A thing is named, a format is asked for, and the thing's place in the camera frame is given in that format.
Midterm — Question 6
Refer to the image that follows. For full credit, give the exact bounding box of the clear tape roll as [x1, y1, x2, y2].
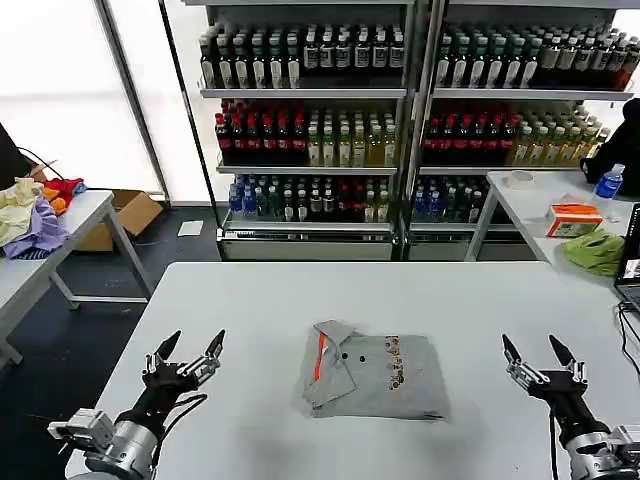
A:
[501, 169, 539, 189]

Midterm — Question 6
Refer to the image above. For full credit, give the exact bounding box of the black slanted pole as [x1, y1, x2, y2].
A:
[157, 0, 225, 262]

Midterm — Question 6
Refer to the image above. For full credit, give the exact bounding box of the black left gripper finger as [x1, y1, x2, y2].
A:
[178, 327, 227, 385]
[142, 328, 183, 377]

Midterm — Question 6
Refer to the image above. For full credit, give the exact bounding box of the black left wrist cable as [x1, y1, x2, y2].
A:
[148, 392, 209, 480]

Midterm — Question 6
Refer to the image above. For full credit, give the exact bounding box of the black laptop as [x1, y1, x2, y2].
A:
[613, 201, 640, 317]

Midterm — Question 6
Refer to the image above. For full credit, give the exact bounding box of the green cloth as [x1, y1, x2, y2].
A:
[559, 228, 627, 278]

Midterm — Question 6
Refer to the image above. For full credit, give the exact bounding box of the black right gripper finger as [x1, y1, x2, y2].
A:
[500, 332, 550, 397]
[547, 333, 590, 385]

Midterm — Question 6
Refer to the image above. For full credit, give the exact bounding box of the white desk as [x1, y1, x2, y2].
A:
[463, 170, 640, 291]

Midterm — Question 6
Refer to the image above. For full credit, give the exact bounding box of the purple cloth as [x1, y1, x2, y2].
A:
[2, 193, 72, 260]

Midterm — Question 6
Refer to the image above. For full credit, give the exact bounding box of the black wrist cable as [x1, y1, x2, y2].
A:
[148, 392, 209, 480]
[547, 405, 560, 480]

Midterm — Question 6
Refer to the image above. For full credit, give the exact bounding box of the blue-label water bottle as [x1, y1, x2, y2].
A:
[593, 162, 627, 202]

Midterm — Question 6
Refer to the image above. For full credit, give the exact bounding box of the orange tissue box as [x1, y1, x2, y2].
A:
[543, 201, 605, 239]

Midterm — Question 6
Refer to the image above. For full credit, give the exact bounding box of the red cloth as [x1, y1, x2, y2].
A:
[41, 176, 85, 204]

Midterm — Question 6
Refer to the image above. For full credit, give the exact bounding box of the black monitor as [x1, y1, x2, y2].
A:
[0, 121, 40, 192]

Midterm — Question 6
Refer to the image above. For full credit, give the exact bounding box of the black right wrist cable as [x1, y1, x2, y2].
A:
[547, 405, 560, 480]

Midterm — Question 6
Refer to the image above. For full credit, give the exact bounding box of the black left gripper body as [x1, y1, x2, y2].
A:
[118, 360, 200, 430]

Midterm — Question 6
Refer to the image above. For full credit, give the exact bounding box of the person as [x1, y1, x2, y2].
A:
[578, 97, 640, 199]

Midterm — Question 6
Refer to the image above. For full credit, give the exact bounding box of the grey printed polo shirt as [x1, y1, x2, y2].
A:
[293, 319, 452, 425]

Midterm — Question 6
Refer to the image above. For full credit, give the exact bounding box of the brown cardboard box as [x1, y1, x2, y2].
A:
[73, 188, 165, 253]

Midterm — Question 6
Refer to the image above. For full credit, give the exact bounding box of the black laptop cable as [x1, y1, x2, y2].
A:
[616, 298, 640, 377]

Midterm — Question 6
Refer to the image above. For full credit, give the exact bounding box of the cream cloth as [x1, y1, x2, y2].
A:
[0, 176, 46, 247]

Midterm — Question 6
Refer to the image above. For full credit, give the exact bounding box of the grey window frame post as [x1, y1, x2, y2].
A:
[93, 0, 172, 202]

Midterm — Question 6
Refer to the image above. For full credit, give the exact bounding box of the white side table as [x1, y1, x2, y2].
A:
[0, 188, 154, 372]

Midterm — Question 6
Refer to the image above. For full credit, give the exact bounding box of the shelf rack with bottles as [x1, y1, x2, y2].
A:
[180, 0, 417, 262]
[405, 0, 637, 262]

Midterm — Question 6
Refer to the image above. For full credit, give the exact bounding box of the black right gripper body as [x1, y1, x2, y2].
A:
[528, 368, 612, 447]

